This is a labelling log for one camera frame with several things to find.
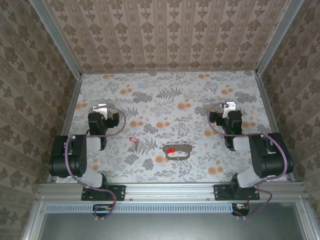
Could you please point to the aluminium mounting rail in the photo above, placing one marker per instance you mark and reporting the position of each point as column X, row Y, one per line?
column 170, row 191

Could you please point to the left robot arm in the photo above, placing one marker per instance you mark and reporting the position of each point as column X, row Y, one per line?
column 75, row 160

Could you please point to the aluminium corner post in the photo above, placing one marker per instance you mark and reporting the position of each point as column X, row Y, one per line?
column 56, row 37
column 277, row 37

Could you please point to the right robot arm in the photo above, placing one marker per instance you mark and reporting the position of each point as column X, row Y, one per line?
column 265, row 160

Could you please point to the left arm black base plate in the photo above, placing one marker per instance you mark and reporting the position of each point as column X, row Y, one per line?
column 120, row 192

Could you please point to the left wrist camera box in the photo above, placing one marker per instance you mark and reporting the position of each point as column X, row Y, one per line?
column 100, row 108

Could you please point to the aluminium frame profile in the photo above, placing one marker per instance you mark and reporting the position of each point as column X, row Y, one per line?
column 308, row 225
column 32, row 225

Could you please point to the black connector box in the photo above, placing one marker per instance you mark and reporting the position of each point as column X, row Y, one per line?
column 241, row 208
column 102, row 208

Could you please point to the grey metal sheet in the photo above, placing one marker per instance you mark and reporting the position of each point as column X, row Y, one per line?
column 170, row 225

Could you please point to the aluminium side rail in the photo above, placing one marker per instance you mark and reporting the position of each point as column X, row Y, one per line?
column 270, row 112
column 66, row 125

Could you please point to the key with red tag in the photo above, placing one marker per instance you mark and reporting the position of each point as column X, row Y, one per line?
column 171, row 150
column 132, row 139

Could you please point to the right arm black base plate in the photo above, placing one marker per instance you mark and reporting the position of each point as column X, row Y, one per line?
column 220, row 193

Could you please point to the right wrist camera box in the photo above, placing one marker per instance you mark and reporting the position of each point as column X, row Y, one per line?
column 231, row 106

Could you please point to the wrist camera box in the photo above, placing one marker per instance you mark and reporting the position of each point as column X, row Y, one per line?
column 100, row 108
column 231, row 106

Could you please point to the grey metal keyring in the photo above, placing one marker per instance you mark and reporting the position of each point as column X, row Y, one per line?
column 178, row 157

